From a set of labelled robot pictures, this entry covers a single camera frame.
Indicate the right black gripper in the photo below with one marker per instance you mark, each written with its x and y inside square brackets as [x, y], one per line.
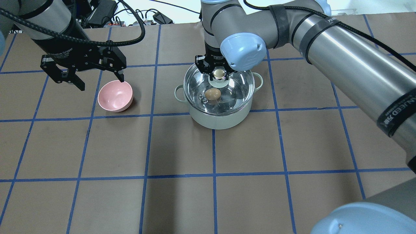
[213, 56]

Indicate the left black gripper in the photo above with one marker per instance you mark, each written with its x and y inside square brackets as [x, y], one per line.
[62, 51]

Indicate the brown egg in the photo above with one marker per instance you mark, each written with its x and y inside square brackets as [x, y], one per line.
[212, 94]

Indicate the glass pot lid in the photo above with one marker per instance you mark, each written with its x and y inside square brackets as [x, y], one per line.
[236, 93]

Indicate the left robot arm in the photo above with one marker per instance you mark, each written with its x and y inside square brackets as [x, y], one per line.
[50, 14]

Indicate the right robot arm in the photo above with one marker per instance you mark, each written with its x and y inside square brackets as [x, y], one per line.
[375, 77]

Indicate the pale green steel pot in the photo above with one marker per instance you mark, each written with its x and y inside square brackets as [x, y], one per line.
[218, 122]

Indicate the pink bowl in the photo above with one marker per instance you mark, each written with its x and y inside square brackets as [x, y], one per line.
[115, 96]

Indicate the black power adapter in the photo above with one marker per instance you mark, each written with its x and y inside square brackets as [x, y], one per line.
[162, 19]

